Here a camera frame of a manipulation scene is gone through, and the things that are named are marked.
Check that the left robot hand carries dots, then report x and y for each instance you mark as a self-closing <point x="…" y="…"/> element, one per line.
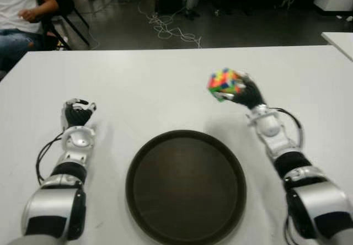
<point x="77" y="116"/>

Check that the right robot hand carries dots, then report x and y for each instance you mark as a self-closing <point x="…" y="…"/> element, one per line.
<point x="249" y="93"/>

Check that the multicoloured Rubik's cube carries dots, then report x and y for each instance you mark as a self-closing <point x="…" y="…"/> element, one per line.
<point x="222" y="82"/>

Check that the left robot arm silver black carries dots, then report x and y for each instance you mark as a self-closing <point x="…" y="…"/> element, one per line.
<point x="55" y="203"/>

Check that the right robot arm silver black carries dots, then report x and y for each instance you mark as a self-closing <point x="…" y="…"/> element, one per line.
<point x="314" y="198"/>

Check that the round dark brown plate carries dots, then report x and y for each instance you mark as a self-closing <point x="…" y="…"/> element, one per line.
<point x="186" y="189"/>

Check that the white neighbouring table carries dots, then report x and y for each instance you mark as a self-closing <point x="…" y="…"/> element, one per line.
<point x="340" y="42"/>

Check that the black metal chair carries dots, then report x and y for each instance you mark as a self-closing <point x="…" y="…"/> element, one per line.
<point x="66" y="7"/>

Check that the seated person in white shirt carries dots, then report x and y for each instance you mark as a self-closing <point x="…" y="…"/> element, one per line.
<point x="16" y="5"/>

